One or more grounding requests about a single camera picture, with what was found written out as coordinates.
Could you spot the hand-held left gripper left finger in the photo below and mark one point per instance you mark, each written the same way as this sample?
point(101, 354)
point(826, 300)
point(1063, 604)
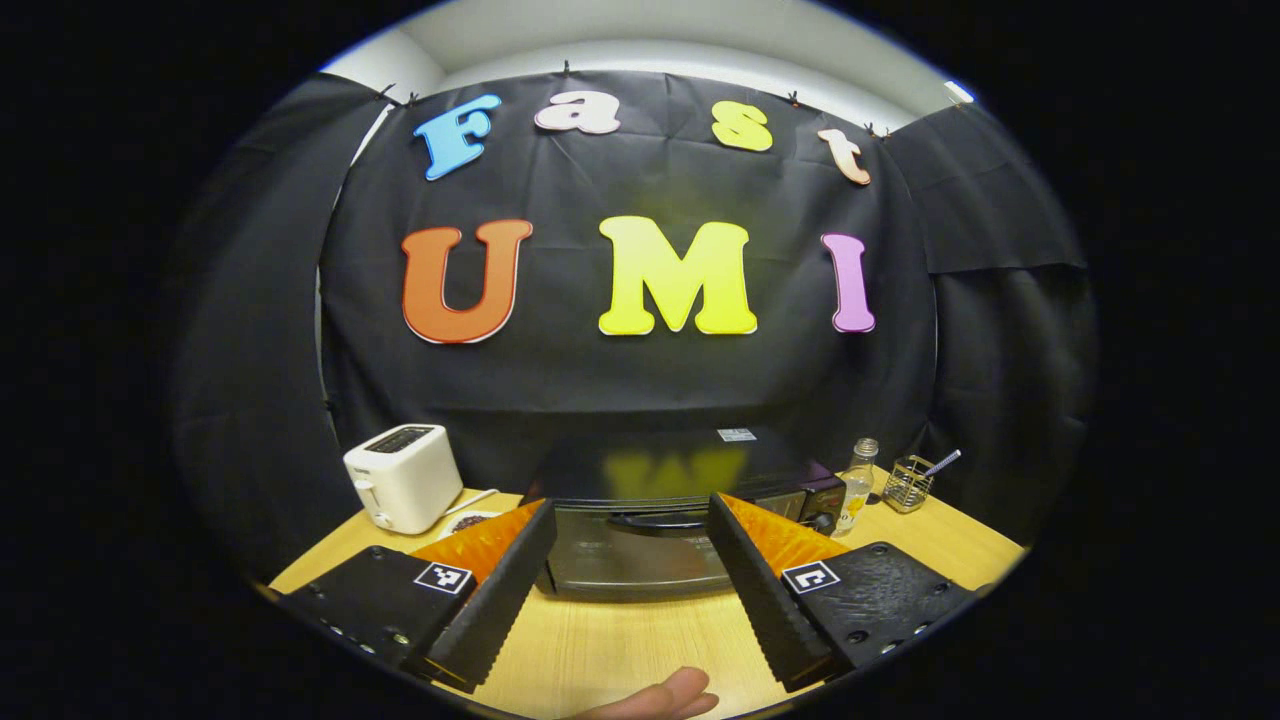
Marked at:
point(500, 600)

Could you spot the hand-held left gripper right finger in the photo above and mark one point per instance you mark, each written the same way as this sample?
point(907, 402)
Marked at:
point(755, 600)

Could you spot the black electric oven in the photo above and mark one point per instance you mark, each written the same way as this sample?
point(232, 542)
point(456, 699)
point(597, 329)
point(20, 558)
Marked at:
point(640, 560)

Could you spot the white divided snack dish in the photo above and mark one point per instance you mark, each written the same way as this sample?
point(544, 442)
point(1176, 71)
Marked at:
point(468, 522)

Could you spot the clear glass bottle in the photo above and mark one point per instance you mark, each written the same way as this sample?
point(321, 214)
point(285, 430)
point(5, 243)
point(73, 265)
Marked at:
point(857, 490)

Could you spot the white toaster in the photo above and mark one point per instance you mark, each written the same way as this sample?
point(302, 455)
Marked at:
point(405, 480)

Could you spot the black backdrop cloth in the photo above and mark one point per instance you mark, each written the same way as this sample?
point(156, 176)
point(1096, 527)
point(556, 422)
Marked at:
point(580, 380)

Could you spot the metal straw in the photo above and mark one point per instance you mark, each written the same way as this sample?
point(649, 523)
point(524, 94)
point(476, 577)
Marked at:
point(945, 462)

